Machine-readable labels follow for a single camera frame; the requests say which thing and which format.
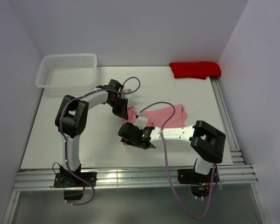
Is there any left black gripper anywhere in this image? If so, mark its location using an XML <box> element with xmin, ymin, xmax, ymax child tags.
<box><xmin>107</xmin><ymin>97</ymin><xmax>128</xmax><ymax>120</ymax></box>

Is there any pink t shirt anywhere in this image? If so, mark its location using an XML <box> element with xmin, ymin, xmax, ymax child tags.
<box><xmin>121</xmin><ymin>104</ymin><xmax>188</xmax><ymax>146</ymax></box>

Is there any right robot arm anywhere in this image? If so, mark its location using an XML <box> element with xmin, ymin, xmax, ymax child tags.
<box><xmin>118</xmin><ymin>120</ymin><xmax>226</xmax><ymax>182</ymax></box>

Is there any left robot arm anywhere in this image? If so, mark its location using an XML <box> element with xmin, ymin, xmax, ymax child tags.
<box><xmin>55</xmin><ymin>79</ymin><xmax>130</xmax><ymax>186</ymax></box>

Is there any white plastic basket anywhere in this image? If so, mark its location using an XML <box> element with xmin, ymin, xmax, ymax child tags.
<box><xmin>35</xmin><ymin>54</ymin><xmax>97</xmax><ymax>97</ymax></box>

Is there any red folded t shirt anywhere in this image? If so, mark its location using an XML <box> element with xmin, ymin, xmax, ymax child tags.
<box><xmin>169</xmin><ymin>62</ymin><xmax>221</xmax><ymax>79</ymax></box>

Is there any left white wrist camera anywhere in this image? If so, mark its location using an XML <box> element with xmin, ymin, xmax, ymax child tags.
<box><xmin>121</xmin><ymin>88</ymin><xmax>132</xmax><ymax>94</ymax></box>

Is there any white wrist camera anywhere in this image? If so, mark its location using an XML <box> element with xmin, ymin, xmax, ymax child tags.
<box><xmin>121</xmin><ymin>88</ymin><xmax>132</xmax><ymax>94</ymax></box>
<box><xmin>133</xmin><ymin>112</ymin><xmax>148</xmax><ymax>130</ymax></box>

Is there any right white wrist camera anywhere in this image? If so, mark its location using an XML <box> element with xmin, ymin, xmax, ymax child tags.
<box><xmin>133</xmin><ymin>112</ymin><xmax>148</xmax><ymax>130</ymax></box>

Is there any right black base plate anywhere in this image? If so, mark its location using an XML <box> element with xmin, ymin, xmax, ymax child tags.
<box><xmin>177</xmin><ymin>168</ymin><xmax>213</xmax><ymax>185</ymax></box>

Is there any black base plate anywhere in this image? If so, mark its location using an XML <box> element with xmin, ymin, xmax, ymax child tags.
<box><xmin>53</xmin><ymin>172</ymin><xmax>97</xmax><ymax>188</ymax></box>
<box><xmin>177</xmin><ymin>168</ymin><xmax>213</xmax><ymax>185</ymax></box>

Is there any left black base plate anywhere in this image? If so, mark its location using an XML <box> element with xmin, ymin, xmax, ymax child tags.
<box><xmin>53</xmin><ymin>172</ymin><xmax>97</xmax><ymax>188</ymax></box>

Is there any aluminium right side rail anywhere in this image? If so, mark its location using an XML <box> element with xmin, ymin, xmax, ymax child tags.
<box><xmin>210</xmin><ymin>77</ymin><xmax>245</xmax><ymax>165</ymax></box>

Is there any aluminium front rail frame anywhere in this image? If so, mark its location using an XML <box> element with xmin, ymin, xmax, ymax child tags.
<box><xmin>2</xmin><ymin>163</ymin><xmax>269</xmax><ymax>224</ymax></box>

